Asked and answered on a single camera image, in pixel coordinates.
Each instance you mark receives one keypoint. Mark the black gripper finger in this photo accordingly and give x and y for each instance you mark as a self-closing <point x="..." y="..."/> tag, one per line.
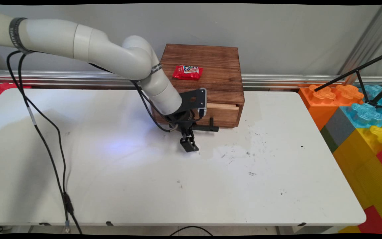
<point x="193" y="141"/>
<point x="185" y="143"/>

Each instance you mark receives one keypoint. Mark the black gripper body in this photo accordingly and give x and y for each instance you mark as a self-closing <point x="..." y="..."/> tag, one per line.
<point x="179" y="119"/>

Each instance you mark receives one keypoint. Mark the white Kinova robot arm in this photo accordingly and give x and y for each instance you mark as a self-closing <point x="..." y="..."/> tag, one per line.
<point x="111" y="53"/>

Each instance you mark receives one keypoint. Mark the red snack packet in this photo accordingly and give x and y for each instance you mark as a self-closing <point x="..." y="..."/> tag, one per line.
<point x="187" y="72"/>

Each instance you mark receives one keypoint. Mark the brown wooden drawer box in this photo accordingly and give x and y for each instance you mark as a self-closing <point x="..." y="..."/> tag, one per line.
<point x="221" y="73"/>

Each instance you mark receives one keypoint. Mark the green toy building block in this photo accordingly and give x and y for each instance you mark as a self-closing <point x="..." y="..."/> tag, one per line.
<point x="328" y="139"/>

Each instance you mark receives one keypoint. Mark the orange toy building block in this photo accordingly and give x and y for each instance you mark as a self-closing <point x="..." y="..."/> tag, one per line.
<point x="323" y="99"/>

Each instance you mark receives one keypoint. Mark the grey toy building block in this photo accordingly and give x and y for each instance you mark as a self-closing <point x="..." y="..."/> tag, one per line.
<point x="338" y="127"/>

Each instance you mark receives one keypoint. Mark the large yellow building block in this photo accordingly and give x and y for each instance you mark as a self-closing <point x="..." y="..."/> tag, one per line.
<point x="360" y="169"/>

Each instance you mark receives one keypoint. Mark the cyan toy building block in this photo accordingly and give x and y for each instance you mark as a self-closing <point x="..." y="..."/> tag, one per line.
<point x="366" y="113"/>

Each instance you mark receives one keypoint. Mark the red studded toy block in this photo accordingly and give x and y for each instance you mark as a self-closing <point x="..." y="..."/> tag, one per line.
<point x="2" y="89"/>

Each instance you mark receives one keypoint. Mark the black tripod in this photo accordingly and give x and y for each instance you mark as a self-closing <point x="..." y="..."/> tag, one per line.
<point x="360" y="68"/>

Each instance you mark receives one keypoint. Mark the small yellow studded block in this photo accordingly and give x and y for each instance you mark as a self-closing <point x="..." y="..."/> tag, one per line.
<point x="380" y="136"/>

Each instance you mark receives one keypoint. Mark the red block at floor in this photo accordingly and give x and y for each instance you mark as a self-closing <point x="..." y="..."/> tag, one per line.
<point x="375" y="220"/>

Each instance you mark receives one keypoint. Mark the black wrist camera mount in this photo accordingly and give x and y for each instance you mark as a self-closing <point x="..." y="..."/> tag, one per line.
<point x="194" y="99"/>

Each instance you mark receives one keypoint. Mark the aluminium rail along wall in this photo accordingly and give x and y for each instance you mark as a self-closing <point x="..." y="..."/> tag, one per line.
<point x="277" y="79"/>

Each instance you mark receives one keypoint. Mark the aluminium profile post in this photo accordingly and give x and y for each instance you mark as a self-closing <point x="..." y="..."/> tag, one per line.
<point x="365" y="41"/>

